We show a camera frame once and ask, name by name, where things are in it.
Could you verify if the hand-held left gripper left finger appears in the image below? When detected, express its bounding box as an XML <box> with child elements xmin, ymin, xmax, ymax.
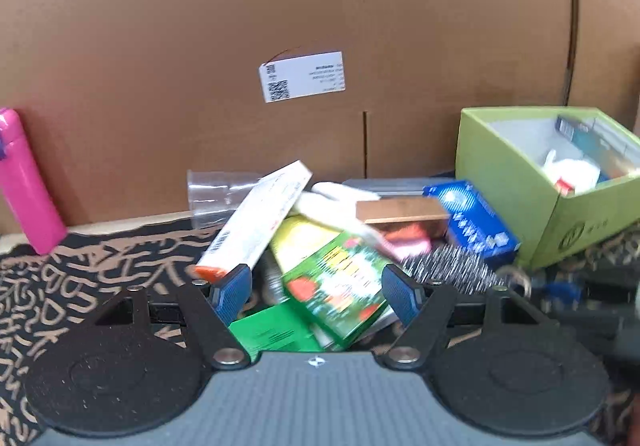
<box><xmin>93</xmin><ymin>264</ymin><xmax>253</xmax><ymax>371</ymax></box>

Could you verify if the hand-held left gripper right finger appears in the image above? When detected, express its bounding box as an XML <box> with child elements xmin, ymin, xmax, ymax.
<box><xmin>380</xmin><ymin>264</ymin><xmax>559</xmax><ymax>371</ymax></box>

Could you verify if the plain green box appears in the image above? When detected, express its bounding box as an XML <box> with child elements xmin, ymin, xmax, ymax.
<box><xmin>229</xmin><ymin>303</ymin><xmax>313</xmax><ymax>363</ymax></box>

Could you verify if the green strawberry print box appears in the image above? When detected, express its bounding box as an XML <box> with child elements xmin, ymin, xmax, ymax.
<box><xmin>281</xmin><ymin>228</ymin><xmax>397</xmax><ymax>352</ymax></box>

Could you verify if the white orange medicine box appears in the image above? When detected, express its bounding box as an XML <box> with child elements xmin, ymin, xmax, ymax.
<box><xmin>194</xmin><ymin>160</ymin><xmax>314</xmax><ymax>283</ymax></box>

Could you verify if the copper brown box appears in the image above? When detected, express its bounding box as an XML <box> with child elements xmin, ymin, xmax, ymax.
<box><xmin>355</xmin><ymin>198</ymin><xmax>452</xmax><ymax>239</ymax></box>

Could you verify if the blue patterned box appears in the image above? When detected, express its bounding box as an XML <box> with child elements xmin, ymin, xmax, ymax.
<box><xmin>423</xmin><ymin>180</ymin><xmax>521</xmax><ymax>268</ymax></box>

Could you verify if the white plastic packet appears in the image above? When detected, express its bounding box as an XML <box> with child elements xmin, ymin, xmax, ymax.
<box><xmin>295</xmin><ymin>182</ymin><xmax>381</xmax><ymax>229</ymax></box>

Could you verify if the green storage box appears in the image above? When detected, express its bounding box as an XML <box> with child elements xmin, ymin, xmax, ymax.
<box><xmin>455</xmin><ymin>106</ymin><xmax>640</xmax><ymax>272</ymax></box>

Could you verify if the silver bristle brush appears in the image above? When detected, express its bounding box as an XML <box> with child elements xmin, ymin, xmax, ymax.
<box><xmin>400</xmin><ymin>246</ymin><xmax>507</xmax><ymax>296</ymax></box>

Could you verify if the yellow packet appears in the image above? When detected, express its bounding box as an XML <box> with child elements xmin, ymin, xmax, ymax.
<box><xmin>271</xmin><ymin>215</ymin><xmax>343</xmax><ymax>274</ymax></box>

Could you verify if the clear plastic cup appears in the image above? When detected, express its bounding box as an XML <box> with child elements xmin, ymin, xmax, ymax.
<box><xmin>186</xmin><ymin>170</ymin><xmax>263</xmax><ymax>229</ymax></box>

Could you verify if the grey flat box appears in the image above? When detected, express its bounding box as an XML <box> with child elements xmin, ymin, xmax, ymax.
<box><xmin>342</xmin><ymin>176</ymin><xmax>432</xmax><ymax>202</ymax></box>

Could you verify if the white plastic bag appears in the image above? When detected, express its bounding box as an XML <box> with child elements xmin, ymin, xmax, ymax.
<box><xmin>542</xmin><ymin>150</ymin><xmax>602</xmax><ymax>198</ymax></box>

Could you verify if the black tan printed mat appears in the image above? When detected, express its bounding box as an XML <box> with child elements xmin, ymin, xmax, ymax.
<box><xmin>0</xmin><ymin>213</ymin><xmax>640</xmax><ymax>446</ymax></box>

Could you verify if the white shipping label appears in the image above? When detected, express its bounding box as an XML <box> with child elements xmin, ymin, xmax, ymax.
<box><xmin>258</xmin><ymin>51</ymin><xmax>346</xmax><ymax>103</ymax></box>

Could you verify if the pink bottle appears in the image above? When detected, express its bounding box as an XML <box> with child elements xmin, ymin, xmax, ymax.
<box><xmin>0</xmin><ymin>107</ymin><xmax>68</xmax><ymax>256</ymax></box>

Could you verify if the large cardboard box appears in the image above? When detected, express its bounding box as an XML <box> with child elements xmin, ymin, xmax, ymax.
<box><xmin>567</xmin><ymin>0</ymin><xmax>640</xmax><ymax>137</ymax></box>
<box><xmin>0</xmin><ymin>0</ymin><xmax>581</xmax><ymax>239</ymax></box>

